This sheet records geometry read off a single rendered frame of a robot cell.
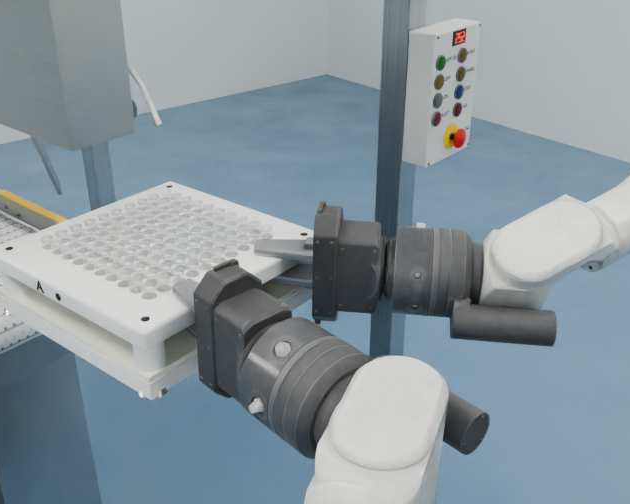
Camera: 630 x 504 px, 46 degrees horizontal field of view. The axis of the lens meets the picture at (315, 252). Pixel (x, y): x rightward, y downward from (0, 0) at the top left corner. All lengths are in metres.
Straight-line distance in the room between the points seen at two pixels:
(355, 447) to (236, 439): 1.71
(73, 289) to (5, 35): 0.47
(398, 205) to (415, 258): 0.86
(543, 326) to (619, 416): 1.68
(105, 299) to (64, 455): 0.76
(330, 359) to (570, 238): 0.28
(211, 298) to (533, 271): 0.29
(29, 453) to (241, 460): 0.84
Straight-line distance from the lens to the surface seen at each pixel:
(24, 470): 1.38
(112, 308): 0.68
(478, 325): 0.71
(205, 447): 2.14
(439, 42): 1.43
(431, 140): 1.48
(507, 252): 0.70
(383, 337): 1.73
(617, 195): 0.80
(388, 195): 1.56
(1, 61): 1.12
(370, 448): 0.45
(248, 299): 0.61
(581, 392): 2.44
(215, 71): 5.23
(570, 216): 0.73
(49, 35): 1.00
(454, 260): 0.70
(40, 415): 1.34
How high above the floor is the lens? 1.43
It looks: 28 degrees down
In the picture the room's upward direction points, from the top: straight up
